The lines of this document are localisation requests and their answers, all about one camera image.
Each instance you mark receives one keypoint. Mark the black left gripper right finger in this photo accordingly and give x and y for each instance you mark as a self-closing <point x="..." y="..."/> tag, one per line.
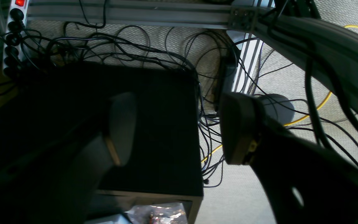
<point x="304" y="183"/>

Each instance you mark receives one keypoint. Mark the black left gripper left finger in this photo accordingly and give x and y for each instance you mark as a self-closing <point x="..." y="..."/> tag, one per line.
<point x="55" y="183"/>

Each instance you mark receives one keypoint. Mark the black box case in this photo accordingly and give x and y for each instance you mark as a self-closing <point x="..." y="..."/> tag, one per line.
<point x="164" y="166"/>

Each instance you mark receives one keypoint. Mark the white power strip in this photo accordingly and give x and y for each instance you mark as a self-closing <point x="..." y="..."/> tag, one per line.
<point x="15" y="30"/>

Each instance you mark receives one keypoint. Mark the aluminium frame rail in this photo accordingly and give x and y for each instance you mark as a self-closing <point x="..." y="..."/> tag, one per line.
<point x="128" y="12"/>

